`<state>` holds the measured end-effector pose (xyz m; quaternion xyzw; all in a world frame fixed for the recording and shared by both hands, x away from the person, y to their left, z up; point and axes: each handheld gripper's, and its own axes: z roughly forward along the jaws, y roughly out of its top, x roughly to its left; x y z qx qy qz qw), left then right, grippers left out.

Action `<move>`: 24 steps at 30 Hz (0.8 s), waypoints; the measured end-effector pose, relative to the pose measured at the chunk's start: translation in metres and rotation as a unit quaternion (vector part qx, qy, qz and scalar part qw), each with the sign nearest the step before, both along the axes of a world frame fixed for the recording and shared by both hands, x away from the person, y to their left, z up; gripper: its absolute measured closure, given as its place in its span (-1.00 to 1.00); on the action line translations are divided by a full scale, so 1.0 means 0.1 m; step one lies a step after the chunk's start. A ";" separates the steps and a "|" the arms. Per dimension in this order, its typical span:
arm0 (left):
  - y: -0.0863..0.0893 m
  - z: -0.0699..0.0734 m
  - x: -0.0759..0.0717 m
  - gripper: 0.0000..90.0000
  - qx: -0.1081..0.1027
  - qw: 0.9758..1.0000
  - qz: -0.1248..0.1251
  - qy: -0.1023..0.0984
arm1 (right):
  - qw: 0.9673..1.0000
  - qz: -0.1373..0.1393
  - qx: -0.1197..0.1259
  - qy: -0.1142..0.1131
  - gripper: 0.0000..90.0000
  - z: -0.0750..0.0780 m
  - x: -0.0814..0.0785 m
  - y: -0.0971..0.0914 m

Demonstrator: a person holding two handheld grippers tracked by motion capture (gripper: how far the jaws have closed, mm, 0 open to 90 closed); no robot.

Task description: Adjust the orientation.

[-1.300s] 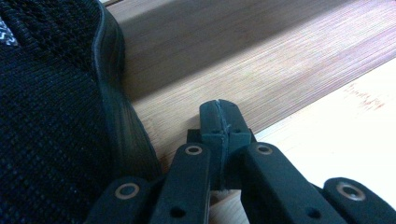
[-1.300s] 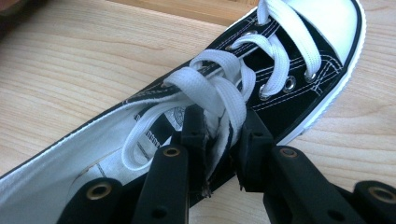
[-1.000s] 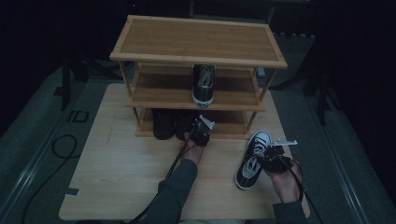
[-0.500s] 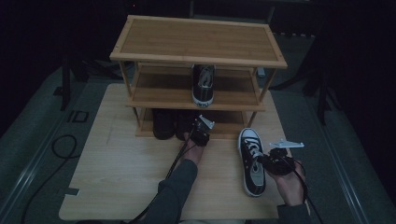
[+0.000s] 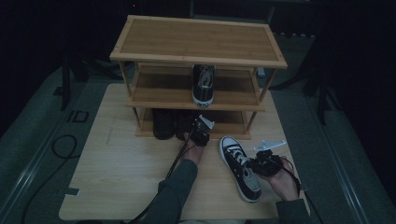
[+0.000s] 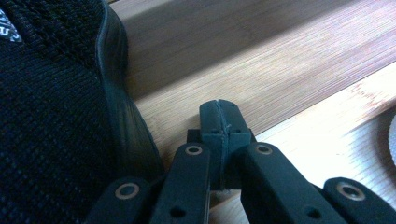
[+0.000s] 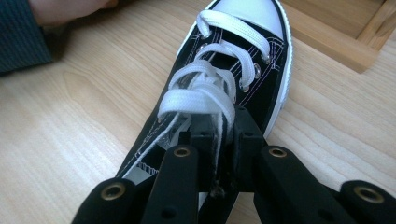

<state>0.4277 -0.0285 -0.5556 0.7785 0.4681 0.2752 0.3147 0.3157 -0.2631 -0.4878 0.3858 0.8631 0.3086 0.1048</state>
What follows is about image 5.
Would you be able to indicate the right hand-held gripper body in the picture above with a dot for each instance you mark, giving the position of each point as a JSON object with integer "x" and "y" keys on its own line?
{"x": 264, "y": 165}

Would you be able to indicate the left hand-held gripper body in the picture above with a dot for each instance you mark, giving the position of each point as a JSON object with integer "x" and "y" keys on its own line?
{"x": 200, "y": 135}

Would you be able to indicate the black shoe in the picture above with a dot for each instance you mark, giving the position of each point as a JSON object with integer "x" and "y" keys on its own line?
{"x": 183, "y": 124}
{"x": 163, "y": 124}

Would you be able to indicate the black canvas sneaker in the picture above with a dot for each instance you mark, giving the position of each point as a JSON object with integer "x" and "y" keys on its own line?
{"x": 230, "y": 149}
{"x": 203, "y": 93}

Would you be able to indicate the wooden shoe rack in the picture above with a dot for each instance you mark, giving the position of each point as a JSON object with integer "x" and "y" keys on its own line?
{"x": 199, "y": 40}

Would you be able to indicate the person's left hand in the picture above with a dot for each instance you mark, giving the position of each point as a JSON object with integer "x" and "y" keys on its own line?
{"x": 194, "y": 154}

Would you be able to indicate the person's right hand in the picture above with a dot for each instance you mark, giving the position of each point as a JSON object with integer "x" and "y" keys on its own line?
{"x": 283, "y": 183}

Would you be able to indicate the small white object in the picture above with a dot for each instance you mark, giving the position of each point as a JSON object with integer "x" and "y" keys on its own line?
{"x": 261, "y": 72}

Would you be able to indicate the black metal stand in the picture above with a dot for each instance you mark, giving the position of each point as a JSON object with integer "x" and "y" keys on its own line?
{"x": 65, "y": 87}
{"x": 323, "y": 99}

